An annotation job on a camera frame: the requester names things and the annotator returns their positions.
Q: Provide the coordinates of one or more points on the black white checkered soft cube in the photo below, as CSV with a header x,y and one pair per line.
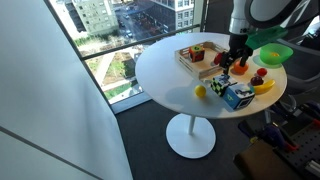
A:
x,y
220,83

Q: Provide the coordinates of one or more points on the black perforated equipment cart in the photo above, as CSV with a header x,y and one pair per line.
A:
x,y
295,138

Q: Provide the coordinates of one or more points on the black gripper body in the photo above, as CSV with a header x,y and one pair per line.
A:
x,y
237,48

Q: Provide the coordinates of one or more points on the blue white soft cube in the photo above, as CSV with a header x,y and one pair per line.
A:
x,y
238,96

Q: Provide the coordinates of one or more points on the red toy apple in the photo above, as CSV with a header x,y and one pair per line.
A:
x,y
217,58

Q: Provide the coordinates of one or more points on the dark purple toy plum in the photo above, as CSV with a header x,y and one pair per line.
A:
x,y
256,80

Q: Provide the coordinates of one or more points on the brown cardboard box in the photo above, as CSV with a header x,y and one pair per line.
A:
x,y
259,162

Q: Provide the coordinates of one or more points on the yellow toy lemon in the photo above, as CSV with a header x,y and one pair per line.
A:
x,y
200,91

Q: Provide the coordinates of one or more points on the white round table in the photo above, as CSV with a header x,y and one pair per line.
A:
x,y
190,133

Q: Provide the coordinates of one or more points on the orange toy fruit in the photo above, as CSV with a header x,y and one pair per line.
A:
x,y
237,68

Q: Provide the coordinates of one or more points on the wooden tray box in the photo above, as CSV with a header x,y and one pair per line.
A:
x,y
204,68

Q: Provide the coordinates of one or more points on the grey chair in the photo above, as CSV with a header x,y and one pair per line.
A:
x,y
303,72

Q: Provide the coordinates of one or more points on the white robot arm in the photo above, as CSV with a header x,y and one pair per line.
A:
x,y
255,23

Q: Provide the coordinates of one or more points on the yellow toy banana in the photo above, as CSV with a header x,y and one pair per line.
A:
x,y
260,89

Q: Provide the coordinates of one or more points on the red toy strawberry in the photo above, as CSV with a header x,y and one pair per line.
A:
x,y
262,72

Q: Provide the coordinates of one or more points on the red orange soft cube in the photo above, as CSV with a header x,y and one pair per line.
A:
x,y
196,53

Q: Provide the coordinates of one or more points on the small orange fruit in bowl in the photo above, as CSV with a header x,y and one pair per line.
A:
x,y
274,54

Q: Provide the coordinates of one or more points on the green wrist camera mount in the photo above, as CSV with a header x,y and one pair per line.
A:
x,y
262,37

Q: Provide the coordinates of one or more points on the green plastic bowl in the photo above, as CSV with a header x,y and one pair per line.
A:
x,y
285,53

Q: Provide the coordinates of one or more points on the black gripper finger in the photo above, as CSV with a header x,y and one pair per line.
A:
x,y
225,64
243,60

